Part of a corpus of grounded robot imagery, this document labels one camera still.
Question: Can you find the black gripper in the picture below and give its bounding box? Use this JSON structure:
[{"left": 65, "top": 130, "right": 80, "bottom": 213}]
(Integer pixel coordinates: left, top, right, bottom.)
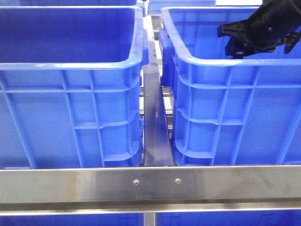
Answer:
[{"left": 217, "top": 0, "right": 301, "bottom": 58}]

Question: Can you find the blue plastic crate right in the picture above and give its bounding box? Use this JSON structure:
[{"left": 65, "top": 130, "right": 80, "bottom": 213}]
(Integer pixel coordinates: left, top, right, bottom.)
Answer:
[{"left": 159, "top": 7, "right": 301, "bottom": 166}]

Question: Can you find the blue plastic crate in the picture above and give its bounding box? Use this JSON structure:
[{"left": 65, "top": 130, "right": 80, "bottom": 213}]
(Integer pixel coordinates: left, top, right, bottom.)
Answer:
[
  {"left": 0, "top": 6, "right": 148, "bottom": 169},
  {"left": 159, "top": 7, "right": 301, "bottom": 166}
]

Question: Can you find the blue crate rear right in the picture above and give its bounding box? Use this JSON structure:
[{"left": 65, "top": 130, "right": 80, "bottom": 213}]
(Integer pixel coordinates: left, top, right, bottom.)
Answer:
[{"left": 148, "top": 0, "right": 216, "bottom": 15}]

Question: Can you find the steel divider bar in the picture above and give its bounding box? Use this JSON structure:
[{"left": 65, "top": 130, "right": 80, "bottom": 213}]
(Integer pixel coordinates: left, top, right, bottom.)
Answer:
[{"left": 143, "top": 16, "right": 174, "bottom": 166}]

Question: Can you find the blue plastic crate left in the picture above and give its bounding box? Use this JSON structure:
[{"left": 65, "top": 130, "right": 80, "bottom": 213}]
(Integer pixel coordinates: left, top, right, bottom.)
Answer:
[{"left": 0, "top": 6, "right": 148, "bottom": 169}]

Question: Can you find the blue crate lower right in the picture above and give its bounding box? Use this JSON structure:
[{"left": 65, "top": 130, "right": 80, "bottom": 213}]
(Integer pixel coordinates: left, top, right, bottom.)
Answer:
[{"left": 157, "top": 210, "right": 301, "bottom": 226}]

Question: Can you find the blue crate lower left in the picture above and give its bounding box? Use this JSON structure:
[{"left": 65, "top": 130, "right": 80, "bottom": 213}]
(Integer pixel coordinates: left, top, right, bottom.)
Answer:
[{"left": 0, "top": 213, "right": 143, "bottom": 226}]

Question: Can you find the blue crate rear left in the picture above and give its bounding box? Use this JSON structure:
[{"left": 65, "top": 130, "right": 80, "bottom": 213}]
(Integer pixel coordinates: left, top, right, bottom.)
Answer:
[{"left": 0, "top": 0, "right": 145, "bottom": 8}]

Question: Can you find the stainless steel front rail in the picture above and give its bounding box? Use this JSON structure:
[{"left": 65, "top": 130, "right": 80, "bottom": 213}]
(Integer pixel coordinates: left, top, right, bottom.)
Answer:
[{"left": 0, "top": 165, "right": 301, "bottom": 216}]

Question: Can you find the right rail screw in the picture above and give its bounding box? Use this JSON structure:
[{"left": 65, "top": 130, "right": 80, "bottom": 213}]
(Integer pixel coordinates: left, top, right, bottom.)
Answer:
[{"left": 175, "top": 178, "right": 181, "bottom": 184}]

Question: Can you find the rail screw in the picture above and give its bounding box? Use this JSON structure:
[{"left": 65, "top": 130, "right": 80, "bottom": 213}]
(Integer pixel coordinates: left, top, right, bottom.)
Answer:
[
  {"left": 175, "top": 178, "right": 181, "bottom": 184},
  {"left": 133, "top": 179, "right": 139, "bottom": 185}
]

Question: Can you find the left rail screw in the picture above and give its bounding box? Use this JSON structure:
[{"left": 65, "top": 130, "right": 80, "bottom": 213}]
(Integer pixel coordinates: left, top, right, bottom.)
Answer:
[{"left": 133, "top": 179, "right": 139, "bottom": 185}]

